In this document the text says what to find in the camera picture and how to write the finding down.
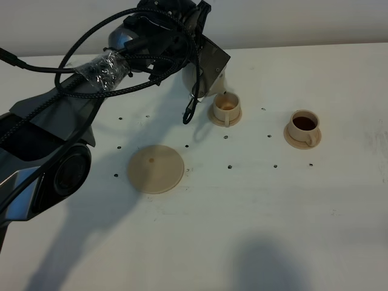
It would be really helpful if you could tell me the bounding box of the beige teacup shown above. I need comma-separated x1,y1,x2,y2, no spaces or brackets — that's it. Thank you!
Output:
212,92,242,127
288,110,319,147

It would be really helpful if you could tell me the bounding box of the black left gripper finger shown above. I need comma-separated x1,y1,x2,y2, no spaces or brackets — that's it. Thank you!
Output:
187,1,211,38

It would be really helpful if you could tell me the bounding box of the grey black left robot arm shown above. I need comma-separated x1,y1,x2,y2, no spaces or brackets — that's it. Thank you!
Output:
1,1,230,229

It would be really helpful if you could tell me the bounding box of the beige teapot saucer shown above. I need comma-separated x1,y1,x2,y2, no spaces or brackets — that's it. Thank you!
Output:
127,145,185,194

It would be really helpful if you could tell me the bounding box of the black braided cable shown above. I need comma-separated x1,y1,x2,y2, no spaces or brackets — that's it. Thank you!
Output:
0,7,207,146

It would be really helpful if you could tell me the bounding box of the beige saucer far right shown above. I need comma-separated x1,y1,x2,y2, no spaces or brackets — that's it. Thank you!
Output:
283,125,322,150

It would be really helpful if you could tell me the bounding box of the black smooth USB cable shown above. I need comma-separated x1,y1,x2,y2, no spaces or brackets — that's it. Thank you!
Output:
0,36,152,213

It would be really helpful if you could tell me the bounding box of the beige teapot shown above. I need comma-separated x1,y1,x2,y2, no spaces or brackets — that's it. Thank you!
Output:
182,63,227,99

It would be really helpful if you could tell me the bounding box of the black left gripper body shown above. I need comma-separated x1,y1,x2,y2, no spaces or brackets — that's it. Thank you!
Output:
195,34,230,102

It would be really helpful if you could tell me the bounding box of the beige teacup far right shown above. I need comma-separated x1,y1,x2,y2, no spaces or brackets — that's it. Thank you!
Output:
288,110,319,147

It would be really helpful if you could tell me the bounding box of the beige saucer near centre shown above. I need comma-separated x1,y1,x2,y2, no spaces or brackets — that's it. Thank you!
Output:
207,102,242,127

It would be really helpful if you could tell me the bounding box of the beige teacup near centre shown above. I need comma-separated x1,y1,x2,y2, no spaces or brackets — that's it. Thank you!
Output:
212,92,242,127

